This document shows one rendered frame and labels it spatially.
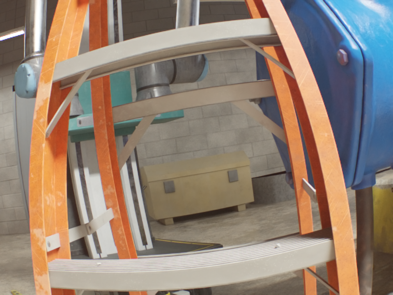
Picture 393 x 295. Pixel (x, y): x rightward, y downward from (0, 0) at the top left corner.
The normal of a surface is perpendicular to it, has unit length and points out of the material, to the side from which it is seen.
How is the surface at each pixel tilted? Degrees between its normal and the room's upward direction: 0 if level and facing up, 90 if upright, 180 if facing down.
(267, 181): 90
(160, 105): 101
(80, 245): 90
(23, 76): 95
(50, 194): 94
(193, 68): 113
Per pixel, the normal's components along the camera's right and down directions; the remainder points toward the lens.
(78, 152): 0.59, -0.11
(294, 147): -0.09, 0.19
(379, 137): 0.27, 0.58
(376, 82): 0.25, 0.13
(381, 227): -0.96, 0.15
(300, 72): -0.16, -0.29
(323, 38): -0.89, 0.06
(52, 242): 0.98, -0.16
